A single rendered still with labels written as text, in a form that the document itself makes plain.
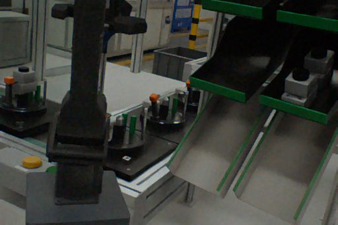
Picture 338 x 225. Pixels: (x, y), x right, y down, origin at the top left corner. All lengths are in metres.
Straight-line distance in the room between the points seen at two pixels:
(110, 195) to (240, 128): 0.37
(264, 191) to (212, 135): 0.17
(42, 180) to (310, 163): 0.52
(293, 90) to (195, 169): 0.27
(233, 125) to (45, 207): 0.47
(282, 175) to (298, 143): 0.08
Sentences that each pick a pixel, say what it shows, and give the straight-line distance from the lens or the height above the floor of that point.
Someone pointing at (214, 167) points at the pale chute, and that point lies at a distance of 0.89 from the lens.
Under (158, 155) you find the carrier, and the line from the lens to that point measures 1.04.
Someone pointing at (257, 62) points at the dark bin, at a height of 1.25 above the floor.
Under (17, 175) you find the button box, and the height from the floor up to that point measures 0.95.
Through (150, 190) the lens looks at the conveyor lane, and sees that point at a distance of 0.93.
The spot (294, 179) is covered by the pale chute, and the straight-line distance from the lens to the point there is 0.87.
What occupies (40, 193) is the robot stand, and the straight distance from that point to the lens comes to 0.67.
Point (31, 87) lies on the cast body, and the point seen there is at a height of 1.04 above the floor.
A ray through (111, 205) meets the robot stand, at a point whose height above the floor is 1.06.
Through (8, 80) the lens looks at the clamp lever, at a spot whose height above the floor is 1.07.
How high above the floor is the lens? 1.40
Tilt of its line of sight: 17 degrees down
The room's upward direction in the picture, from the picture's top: 8 degrees clockwise
